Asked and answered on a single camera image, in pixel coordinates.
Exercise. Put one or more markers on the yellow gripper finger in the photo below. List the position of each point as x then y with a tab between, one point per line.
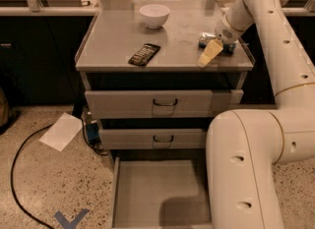
212	50

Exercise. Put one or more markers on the dark counter with rail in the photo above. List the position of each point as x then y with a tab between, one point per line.
56	59

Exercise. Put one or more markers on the white ceramic bowl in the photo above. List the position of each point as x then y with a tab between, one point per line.
154	16

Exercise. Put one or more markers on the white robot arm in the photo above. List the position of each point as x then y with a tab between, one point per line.
243	145

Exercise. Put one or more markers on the black drawer handle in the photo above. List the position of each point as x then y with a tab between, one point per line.
174	102
168	139

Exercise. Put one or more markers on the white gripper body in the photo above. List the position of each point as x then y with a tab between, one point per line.
225	30

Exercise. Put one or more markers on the grey open bottom drawer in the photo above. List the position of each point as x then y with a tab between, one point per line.
160	194

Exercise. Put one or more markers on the blue power box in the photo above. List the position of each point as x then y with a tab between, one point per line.
92	132

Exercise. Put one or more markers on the white paper sheet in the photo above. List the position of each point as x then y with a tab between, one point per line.
62	132

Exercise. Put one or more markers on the grey metal drawer cabinet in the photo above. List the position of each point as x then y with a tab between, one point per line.
153	105

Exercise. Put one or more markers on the grey top drawer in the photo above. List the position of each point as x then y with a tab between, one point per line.
116	104

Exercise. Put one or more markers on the black drawer handle top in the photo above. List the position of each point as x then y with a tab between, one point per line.
174	102

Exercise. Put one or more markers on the grey middle drawer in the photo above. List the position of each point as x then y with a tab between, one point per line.
143	138

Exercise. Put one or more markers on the black snack bar packet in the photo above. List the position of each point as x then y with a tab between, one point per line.
144	55

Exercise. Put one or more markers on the black drawer handle middle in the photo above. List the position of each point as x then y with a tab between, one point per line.
168	139

